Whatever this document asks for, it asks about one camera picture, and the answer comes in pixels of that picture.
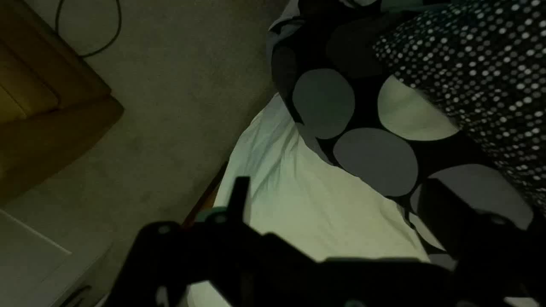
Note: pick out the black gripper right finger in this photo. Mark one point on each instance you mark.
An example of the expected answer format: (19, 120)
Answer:
(495, 260)

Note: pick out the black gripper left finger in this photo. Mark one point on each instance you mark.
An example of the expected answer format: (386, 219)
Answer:
(246, 268)

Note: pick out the white bed sheet mattress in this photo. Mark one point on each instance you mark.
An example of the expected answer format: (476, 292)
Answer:
(313, 205)

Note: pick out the black duvet with grey circles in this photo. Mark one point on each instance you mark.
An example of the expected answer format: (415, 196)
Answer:
(359, 118)

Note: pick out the black white-dotted pillow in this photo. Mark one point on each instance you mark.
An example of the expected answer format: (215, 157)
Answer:
(483, 63)

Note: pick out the brown armchair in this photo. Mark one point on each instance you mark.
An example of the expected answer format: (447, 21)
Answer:
(53, 106)

